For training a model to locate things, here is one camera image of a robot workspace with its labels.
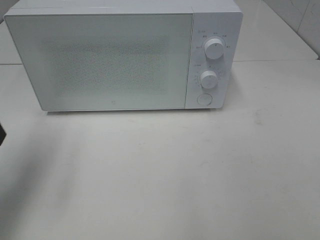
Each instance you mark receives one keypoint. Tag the round white door button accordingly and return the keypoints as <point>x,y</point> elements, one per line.
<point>204,99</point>

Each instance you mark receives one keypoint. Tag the white microwave knob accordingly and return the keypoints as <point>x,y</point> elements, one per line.
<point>208,79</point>
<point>214,48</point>

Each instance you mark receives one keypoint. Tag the white microwave door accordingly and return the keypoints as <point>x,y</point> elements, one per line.
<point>105,62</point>

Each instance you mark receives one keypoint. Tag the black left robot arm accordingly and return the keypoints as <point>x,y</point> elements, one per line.
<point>3,134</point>

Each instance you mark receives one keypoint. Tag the white microwave oven body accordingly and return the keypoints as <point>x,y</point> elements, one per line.
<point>220,18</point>

